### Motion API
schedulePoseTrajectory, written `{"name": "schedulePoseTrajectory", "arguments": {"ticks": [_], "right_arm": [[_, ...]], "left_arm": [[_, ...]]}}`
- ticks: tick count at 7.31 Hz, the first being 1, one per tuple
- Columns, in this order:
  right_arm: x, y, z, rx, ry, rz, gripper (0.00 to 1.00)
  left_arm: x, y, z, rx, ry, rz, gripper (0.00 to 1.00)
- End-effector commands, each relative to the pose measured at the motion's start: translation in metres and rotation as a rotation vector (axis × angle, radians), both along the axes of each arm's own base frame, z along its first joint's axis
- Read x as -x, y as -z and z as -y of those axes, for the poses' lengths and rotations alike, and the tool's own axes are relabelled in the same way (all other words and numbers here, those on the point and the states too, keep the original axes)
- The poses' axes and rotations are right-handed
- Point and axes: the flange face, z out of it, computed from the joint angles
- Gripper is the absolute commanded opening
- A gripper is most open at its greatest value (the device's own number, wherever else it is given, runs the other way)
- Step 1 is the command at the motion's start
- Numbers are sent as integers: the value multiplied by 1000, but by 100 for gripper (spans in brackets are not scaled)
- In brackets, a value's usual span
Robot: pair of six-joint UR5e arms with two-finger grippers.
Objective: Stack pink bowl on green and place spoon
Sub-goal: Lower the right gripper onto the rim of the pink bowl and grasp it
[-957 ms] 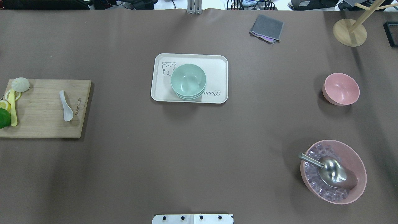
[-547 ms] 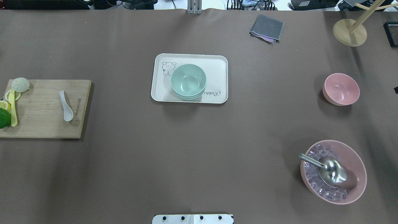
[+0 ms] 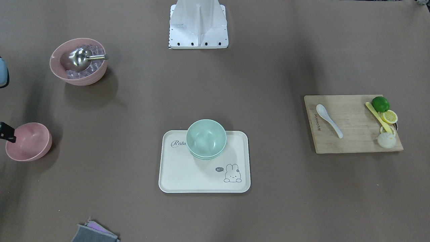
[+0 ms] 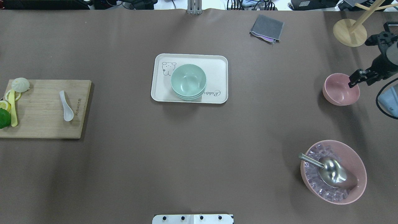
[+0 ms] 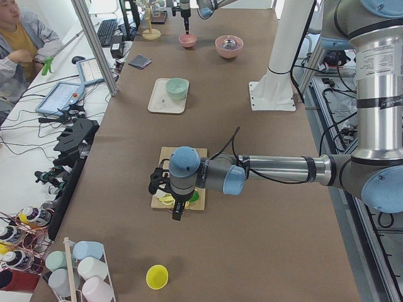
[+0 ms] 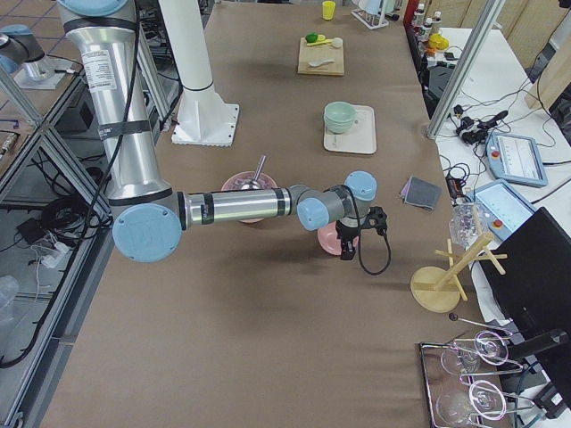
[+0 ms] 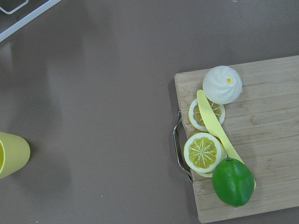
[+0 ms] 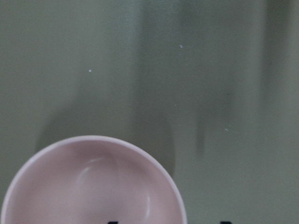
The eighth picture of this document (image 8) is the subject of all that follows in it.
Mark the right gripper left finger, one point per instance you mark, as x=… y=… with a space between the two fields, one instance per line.
x=113 y=222

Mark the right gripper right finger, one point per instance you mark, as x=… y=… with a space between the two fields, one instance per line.
x=225 y=222

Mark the small pink bowl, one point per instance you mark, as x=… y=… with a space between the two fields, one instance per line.
x=92 y=180

